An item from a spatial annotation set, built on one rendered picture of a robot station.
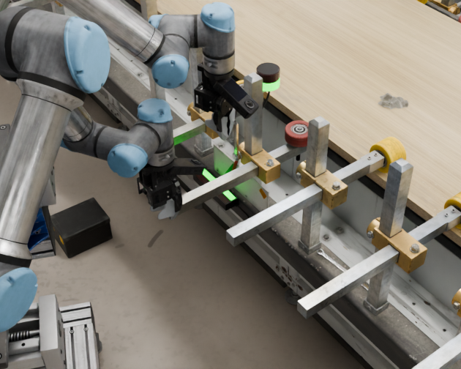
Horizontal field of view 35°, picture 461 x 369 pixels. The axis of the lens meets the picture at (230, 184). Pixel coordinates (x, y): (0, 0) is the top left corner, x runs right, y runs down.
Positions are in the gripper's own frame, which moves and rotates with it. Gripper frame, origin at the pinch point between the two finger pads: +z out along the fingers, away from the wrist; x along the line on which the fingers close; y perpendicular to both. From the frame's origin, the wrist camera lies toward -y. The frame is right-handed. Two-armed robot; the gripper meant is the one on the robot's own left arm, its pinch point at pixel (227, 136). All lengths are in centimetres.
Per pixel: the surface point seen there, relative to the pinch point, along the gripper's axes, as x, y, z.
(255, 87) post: -10.0, -2.0, -10.0
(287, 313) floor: -28, -7, 99
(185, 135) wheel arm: -9.0, 20.7, 14.6
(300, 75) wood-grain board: -45.6, 4.3, 8.6
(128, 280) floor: -8, 52, 100
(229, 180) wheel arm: 1.7, -1.8, 12.8
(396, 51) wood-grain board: -73, -14, 8
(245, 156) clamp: -8.9, 0.1, 12.8
